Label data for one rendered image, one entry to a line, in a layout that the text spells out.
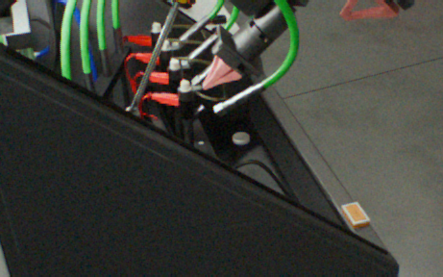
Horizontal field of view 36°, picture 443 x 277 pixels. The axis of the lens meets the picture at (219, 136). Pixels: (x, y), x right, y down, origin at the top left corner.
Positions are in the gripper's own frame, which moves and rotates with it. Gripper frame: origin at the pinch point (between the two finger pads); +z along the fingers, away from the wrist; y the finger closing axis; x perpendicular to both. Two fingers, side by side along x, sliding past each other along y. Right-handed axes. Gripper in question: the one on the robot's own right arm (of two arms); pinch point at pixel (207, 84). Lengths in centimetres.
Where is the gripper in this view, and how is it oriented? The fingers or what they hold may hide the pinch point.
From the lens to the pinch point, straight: 120.7
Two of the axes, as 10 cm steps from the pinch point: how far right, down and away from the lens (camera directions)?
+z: -6.7, 6.2, 4.0
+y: -7.4, -5.3, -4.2
